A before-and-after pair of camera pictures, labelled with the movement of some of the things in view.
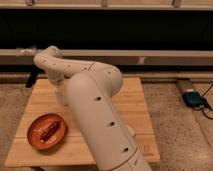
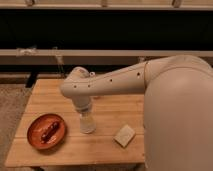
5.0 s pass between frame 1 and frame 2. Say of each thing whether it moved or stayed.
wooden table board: stayed
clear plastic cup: moved
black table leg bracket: stayed
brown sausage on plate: stayed
